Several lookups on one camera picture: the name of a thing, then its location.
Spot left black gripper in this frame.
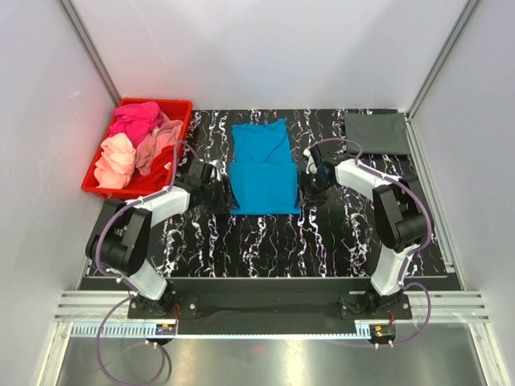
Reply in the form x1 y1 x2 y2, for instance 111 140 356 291
201 178 240 216

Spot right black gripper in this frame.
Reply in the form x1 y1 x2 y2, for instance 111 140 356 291
295 170 334 211

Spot blue t shirt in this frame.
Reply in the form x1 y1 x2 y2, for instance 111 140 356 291
229 118 300 216

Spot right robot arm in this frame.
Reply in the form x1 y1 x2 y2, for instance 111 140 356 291
299 139 433 319

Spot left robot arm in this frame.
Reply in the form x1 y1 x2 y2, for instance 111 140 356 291
85 160 231 318

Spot red t shirt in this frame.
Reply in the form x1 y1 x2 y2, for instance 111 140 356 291
127 146 175 192

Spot dusty pink t shirt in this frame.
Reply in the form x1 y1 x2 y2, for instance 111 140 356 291
135 119 183 176

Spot folded dark grey t shirt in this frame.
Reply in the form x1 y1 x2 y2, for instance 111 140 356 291
344 113 410 156

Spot peach t shirt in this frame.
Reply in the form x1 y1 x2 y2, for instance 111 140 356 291
93 133 136 190

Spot hot pink t shirt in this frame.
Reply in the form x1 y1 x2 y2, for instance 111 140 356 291
108 101 163 148

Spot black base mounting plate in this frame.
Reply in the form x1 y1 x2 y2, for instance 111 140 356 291
128 277 412 335

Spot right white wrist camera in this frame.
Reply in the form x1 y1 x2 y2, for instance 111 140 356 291
303 148 317 175

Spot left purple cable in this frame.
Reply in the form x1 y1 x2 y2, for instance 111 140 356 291
95 140 202 385

